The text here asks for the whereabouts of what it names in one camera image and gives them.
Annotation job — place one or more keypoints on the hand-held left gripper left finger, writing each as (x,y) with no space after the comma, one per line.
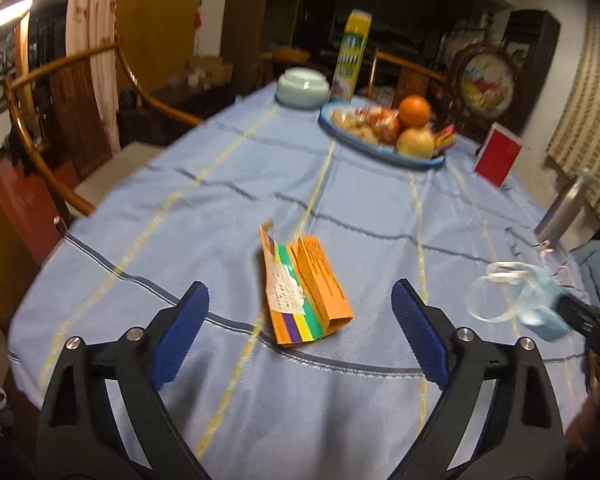
(180,332)

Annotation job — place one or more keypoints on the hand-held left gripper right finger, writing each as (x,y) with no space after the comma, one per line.
(422,332)

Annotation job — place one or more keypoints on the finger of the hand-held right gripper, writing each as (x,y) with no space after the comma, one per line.
(587,317)

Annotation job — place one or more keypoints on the orange rainbow striped carton box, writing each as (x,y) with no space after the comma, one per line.
(300,290)

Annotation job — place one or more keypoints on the blue denim cloth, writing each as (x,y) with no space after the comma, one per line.
(597,270)

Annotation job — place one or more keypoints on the metal water bottle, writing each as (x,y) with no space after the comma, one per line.
(562,210)

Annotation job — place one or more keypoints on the blue striped tablecloth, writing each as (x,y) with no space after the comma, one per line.
(205,200)

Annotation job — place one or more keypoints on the red card box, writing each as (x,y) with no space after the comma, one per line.
(497,155)

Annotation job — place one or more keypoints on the blue fruit plate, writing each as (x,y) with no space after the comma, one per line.
(375,152)

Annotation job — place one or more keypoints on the yellow red apple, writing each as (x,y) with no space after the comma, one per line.
(416,142)

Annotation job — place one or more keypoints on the small yellow red candy packet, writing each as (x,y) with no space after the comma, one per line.
(445,137)

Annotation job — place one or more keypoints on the red packaged snack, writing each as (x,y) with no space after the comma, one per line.
(380,122)

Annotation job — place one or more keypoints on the orange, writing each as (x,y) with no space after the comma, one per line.
(415,110)

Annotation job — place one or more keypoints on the round embroidered table screen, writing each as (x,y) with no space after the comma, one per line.
(487,85)

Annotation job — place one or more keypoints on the wooden chair with carved back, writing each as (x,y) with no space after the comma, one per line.
(410,67)

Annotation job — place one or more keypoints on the white ceramic lidded jar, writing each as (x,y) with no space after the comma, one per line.
(302,87)

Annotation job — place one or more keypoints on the yellow green spray can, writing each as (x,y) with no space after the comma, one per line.
(352,55)

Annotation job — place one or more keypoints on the white red patterned curtain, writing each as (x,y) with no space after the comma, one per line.
(92,60)

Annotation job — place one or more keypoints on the curved wooden armchair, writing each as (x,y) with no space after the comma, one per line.
(55,62)

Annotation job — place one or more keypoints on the wooden bowl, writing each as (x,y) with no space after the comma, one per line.
(290,54)

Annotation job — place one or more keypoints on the fluorescent ceiling lamp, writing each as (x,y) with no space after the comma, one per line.
(7,12)

